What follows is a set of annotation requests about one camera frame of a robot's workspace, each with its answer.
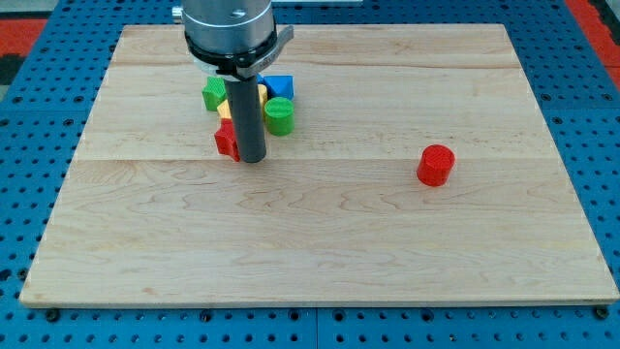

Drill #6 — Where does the red cylinder block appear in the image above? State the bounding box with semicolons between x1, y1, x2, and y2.
416;144;455;187

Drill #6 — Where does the red star block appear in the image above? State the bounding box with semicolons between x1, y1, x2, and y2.
214;118;240;162

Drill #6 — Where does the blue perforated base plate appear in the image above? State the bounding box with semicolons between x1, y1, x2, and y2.
1;0;619;348

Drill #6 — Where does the green cylinder block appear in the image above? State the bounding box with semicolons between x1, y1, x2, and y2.
264;97;295;136

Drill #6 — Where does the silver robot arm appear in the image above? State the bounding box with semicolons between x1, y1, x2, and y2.
171;0;295;81

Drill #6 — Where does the wooden board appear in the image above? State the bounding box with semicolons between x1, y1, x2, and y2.
20;24;619;308

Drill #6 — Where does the yellow block behind rod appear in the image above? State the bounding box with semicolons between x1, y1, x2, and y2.
258;83;268;112

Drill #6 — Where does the blue triangle block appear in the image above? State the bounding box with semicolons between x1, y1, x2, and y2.
258;75;295;100

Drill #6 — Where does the green star block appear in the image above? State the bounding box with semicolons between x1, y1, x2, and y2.
201;76;227;111

